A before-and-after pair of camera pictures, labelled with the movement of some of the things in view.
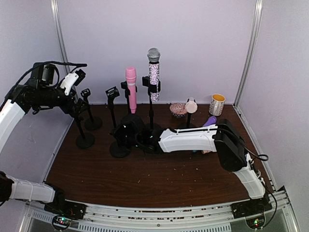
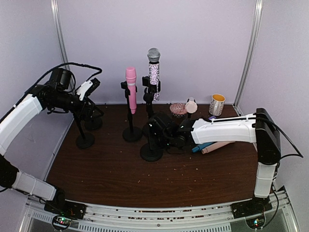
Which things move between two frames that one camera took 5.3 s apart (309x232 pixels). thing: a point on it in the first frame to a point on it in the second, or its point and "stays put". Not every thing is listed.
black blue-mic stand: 116,150 to 150,152
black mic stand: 92,123 stays put
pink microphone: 131,74 stays put
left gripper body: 65,106 to 84,104
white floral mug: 216,107 stays put
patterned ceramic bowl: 178,109 stays put
